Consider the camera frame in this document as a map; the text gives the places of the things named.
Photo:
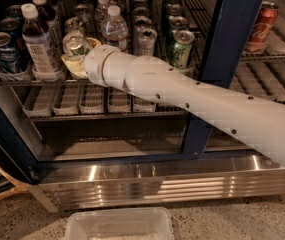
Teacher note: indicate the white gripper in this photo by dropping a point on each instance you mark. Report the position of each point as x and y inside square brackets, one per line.
[93, 64]

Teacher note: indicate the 7up can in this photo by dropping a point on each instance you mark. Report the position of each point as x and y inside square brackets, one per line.
[75, 23]
[75, 44]

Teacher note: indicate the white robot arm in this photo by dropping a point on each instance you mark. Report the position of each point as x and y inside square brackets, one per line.
[256, 122]

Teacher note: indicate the silver energy can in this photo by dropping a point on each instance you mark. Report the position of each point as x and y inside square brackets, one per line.
[140, 22]
[146, 40]

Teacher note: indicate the front silver energy can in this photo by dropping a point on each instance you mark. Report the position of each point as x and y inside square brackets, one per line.
[146, 40]

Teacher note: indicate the blue pepsi can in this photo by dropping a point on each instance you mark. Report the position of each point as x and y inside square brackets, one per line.
[12, 26]
[9, 60]

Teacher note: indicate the front blue pepsi can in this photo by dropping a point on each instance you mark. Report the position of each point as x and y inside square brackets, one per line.
[9, 60]

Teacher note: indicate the green soda can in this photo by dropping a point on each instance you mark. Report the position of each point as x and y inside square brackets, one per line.
[179, 48]
[177, 23]

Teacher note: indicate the front green soda can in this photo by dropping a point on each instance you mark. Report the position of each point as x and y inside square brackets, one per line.
[179, 48]

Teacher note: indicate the steel fridge base grille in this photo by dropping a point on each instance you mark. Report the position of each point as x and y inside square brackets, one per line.
[95, 186]

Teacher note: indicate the red coca-cola can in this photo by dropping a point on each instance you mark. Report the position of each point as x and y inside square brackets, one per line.
[265, 20]

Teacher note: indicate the front clear water bottle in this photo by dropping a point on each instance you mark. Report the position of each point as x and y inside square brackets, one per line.
[114, 29]

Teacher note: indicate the front dark tea bottle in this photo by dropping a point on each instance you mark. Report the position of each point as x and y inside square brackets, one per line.
[37, 37]

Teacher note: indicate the dark tea bottle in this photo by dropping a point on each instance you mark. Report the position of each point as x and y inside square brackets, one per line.
[37, 37]
[48, 13]

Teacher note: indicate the clear plastic bin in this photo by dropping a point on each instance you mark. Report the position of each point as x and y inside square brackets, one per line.
[151, 223]

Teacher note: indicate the lower wire shelf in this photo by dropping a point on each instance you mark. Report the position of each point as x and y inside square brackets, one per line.
[88, 101]

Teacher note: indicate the wire shelf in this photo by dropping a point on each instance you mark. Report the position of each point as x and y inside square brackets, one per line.
[198, 12]
[88, 101]

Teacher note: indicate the top wire shelf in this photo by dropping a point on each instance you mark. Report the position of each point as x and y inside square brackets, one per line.
[198, 12]

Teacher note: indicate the blue fridge door frame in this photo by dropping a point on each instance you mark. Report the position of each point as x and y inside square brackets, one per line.
[229, 31]

